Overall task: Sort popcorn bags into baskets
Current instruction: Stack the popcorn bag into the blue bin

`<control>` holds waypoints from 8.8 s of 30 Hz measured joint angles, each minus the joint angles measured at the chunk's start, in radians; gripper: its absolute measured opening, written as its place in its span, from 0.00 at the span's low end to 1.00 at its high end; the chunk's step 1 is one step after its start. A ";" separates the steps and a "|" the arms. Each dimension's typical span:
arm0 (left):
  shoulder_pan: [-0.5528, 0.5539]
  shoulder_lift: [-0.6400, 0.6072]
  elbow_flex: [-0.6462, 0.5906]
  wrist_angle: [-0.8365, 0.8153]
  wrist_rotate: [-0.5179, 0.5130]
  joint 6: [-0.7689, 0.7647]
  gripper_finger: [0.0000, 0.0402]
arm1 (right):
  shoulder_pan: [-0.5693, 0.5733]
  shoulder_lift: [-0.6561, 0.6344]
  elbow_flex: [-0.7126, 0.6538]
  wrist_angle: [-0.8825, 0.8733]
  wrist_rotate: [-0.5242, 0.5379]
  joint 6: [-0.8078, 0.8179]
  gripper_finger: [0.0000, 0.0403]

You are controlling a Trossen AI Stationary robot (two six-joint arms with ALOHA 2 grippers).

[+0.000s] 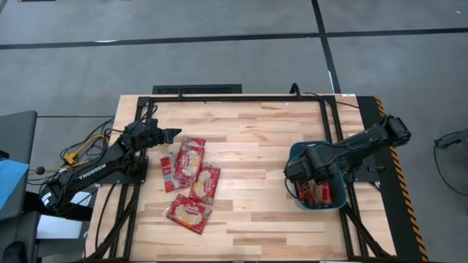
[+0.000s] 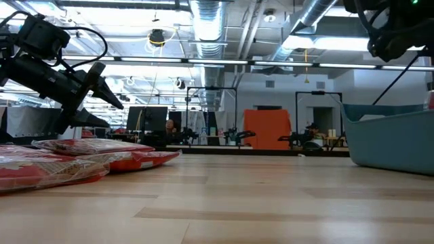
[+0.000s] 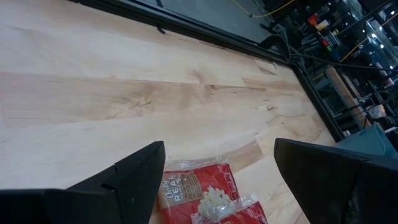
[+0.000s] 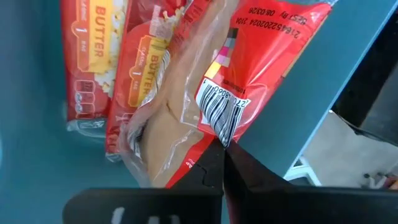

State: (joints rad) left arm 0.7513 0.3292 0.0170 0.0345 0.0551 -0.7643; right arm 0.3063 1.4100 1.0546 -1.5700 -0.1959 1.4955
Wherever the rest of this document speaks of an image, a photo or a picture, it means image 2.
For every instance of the black background robot arm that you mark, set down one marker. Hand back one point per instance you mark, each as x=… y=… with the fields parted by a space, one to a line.
x=298 y=138
x=244 y=133

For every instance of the orange panel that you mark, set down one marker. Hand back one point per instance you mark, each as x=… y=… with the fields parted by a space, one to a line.
x=268 y=128

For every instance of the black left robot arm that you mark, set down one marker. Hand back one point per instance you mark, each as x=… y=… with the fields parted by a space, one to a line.
x=5 y=45

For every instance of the person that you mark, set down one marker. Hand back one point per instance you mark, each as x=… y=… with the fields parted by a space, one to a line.
x=171 y=127
x=312 y=130

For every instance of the silver ceiling duct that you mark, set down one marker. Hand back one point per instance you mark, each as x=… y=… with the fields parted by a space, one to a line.
x=312 y=13
x=207 y=30

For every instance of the dark screen panel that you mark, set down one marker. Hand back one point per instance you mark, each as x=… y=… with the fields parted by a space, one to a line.
x=30 y=122

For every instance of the red popcorn bag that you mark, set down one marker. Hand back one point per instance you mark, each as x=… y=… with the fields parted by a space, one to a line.
x=40 y=169
x=142 y=161
x=88 y=145

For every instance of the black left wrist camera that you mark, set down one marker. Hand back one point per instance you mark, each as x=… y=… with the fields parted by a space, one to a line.
x=42 y=37

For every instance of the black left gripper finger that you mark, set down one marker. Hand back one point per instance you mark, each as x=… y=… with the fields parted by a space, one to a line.
x=86 y=121
x=103 y=93

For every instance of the black ceiling dome device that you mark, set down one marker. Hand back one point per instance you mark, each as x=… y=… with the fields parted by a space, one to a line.
x=156 y=37

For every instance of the black metal stand frame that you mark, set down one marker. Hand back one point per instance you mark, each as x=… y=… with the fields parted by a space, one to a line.
x=210 y=88
x=318 y=92

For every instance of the blue plastic basket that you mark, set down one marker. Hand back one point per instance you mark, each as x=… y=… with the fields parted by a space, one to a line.
x=390 y=142

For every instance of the white round ceiling fixture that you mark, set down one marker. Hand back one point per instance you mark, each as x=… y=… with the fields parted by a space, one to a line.
x=270 y=16

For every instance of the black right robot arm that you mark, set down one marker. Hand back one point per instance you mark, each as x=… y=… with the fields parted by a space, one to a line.
x=390 y=10

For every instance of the black aluminium table frame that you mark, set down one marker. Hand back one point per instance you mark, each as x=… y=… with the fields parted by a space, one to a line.
x=237 y=152

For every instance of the black computer monitor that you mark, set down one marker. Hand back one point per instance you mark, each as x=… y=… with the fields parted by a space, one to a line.
x=152 y=118

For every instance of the long ceiling light strip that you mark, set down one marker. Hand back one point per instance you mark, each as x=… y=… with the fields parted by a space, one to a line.
x=217 y=61

